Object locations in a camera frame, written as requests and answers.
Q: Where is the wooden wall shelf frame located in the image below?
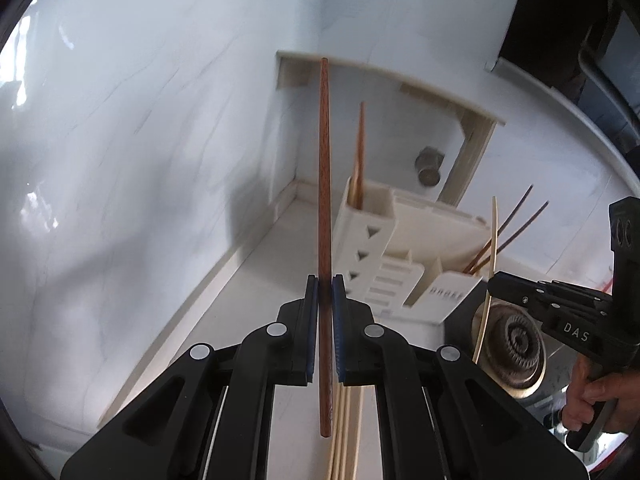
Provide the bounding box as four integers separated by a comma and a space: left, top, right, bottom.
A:
267, 51, 503, 206

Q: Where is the white utensil organizer box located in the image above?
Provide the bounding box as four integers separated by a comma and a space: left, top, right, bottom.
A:
333, 181, 489, 325

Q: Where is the light bamboo chopstick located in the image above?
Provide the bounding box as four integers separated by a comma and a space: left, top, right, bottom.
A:
345, 387, 364, 480
334, 386, 350, 480
326, 382, 343, 480

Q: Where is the range hood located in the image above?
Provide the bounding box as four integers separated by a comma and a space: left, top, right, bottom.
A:
499, 0, 639, 167

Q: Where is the pale short chopstick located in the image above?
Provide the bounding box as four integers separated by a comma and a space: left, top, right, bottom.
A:
470, 195, 500, 364

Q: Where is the person's right hand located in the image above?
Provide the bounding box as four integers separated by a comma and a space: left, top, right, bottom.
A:
561, 354, 640, 434

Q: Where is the metal gas valve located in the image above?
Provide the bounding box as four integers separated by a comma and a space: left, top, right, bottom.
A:
414, 146, 445, 188

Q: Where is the gas stove burner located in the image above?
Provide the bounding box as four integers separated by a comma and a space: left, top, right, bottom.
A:
478, 300, 547, 400

